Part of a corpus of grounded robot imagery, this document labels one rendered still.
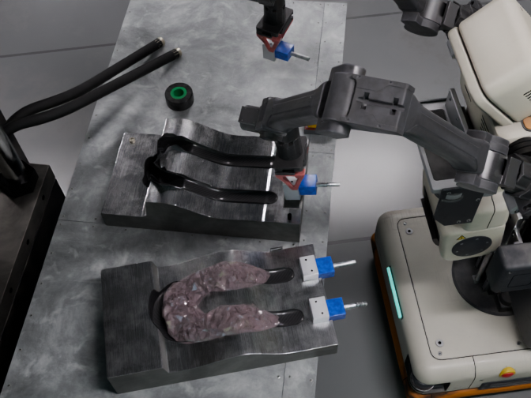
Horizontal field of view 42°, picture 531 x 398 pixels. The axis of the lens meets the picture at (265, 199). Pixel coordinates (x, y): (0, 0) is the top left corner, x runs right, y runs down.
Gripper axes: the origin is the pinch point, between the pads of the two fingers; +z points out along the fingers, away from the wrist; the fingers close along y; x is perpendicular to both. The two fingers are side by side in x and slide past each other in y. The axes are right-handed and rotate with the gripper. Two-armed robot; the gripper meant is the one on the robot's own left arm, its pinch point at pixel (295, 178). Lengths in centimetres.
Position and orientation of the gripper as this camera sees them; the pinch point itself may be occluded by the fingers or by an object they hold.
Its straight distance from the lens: 163.9
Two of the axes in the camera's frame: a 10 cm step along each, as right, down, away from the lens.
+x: 9.8, 0.0, -2.1
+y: -1.4, 7.5, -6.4
